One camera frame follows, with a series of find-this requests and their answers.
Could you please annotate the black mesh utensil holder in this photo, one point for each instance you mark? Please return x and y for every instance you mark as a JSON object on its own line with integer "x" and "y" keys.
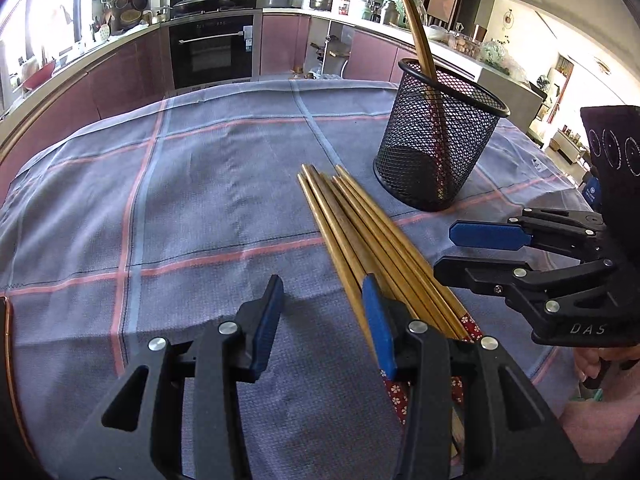
{"x": 405, "y": 162}

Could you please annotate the gold chopstick red end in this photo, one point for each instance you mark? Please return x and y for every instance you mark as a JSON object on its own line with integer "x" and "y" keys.
{"x": 427, "y": 65}

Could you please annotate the black wok on stove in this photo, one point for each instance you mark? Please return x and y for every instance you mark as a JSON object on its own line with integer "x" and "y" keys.
{"x": 186, "y": 6}

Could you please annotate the pink bowl on counter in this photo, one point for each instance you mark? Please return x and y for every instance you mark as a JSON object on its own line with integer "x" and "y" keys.
{"x": 40, "y": 76}

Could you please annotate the built-in black oven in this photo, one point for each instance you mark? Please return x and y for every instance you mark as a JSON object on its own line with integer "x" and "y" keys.
{"x": 213, "y": 45}

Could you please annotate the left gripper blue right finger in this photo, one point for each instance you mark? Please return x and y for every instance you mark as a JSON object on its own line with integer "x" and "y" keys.
{"x": 380, "y": 325}

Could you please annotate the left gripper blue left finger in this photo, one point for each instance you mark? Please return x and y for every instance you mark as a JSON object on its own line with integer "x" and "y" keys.
{"x": 264, "y": 320}

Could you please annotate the person right hand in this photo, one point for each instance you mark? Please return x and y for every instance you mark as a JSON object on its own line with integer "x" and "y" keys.
{"x": 613, "y": 370}

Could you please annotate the blue plaid tablecloth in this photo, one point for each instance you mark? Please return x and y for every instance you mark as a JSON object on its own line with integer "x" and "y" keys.
{"x": 153, "y": 222}

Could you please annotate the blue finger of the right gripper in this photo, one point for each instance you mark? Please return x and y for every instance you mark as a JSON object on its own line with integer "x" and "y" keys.
{"x": 484, "y": 277}
{"x": 489, "y": 235}

